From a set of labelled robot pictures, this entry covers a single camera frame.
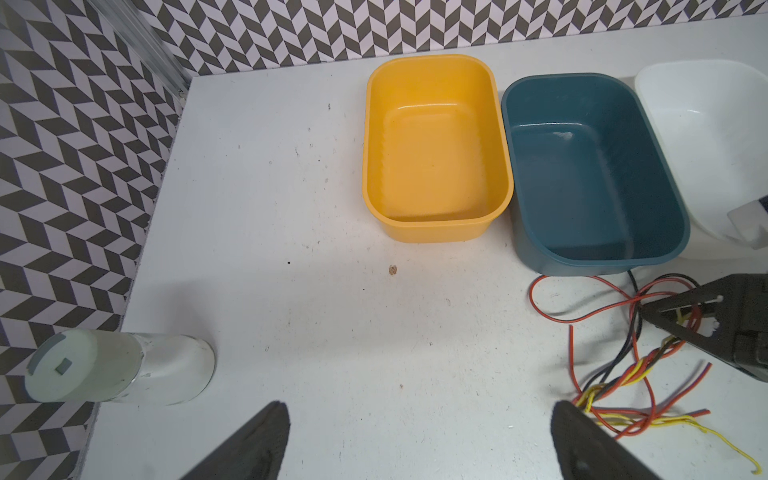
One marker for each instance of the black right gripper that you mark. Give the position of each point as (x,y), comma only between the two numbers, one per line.
(739,311)

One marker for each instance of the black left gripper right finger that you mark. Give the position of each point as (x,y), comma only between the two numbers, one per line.
(585,452)

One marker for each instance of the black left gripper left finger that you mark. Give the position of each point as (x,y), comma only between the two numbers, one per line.
(255,451)

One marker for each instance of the teal plastic bin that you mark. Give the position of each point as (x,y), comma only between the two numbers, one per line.
(594,194)

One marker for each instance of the white plastic bin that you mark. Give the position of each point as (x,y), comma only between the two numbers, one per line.
(710,118)

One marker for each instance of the clear jar white lid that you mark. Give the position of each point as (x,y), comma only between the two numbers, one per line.
(101,366)

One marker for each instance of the yellow plastic bin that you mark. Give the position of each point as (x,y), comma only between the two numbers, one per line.
(436,166)

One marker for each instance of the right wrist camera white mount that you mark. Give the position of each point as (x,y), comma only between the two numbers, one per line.
(750,222)

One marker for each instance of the aluminium corner post left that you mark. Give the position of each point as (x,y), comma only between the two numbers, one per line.
(127,21)

